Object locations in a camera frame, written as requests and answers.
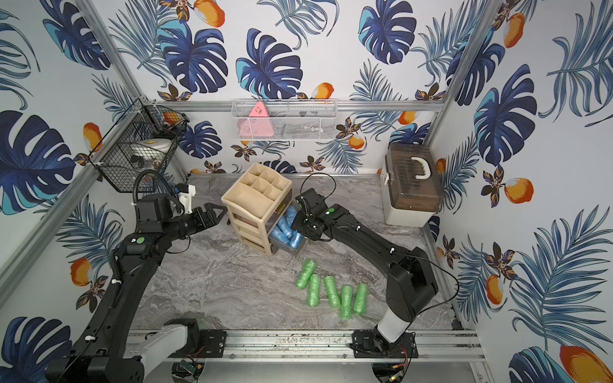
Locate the blue roll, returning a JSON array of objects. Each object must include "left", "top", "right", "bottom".
[
  {"left": 270, "top": 227, "right": 290, "bottom": 244},
  {"left": 289, "top": 231, "right": 304, "bottom": 250},
  {"left": 277, "top": 216, "right": 294, "bottom": 239},
  {"left": 285, "top": 206, "right": 298, "bottom": 226}
]

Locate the beige drawer organizer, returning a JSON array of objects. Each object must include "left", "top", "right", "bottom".
[{"left": 221, "top": 164, "right": 293, "bottom": 256}]

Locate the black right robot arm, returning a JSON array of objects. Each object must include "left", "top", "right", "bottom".
[{"left": 291, "top": 188, "right": 439, "bottom": 357}]

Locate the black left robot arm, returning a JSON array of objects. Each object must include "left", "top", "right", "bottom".
[{"left": 46, "top": 194, "right": 228, "bottom": 382}]

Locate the green roll leftmost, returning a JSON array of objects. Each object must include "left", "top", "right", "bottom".
[{"left": 295, "top": 259, "right": 316, "bottom": 290}]

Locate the white bowl in basket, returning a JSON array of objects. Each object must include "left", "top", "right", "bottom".
[{"left": 130, "top": 138, "right": 172, "bottom": 161}]

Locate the pink triangle sponge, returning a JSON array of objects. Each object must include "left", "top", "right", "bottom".
[{"left": 238, "top": 101, "right": 275, "bottom": 140}]

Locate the brown lidded storage box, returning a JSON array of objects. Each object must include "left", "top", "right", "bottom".
[{"left": 381, "top": 143, "right": 443, "bottom": 228}]

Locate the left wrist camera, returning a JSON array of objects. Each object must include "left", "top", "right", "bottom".
[{"left": 175, "top": 184, "right": 196, "bottom": 214}]

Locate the black wire basket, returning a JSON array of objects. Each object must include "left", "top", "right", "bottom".
[{"left": 86, "top": 99, "right": 189, "bottom": 193}]

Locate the white wire shelf basket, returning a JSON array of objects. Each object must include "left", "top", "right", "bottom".
[{"left": 231, "top": 99, "right": 338, "bottom": 141}]

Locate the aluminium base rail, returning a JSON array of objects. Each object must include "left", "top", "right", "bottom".
[{"left": 93, "top": 328, "right": 485, "bottom": 363}]

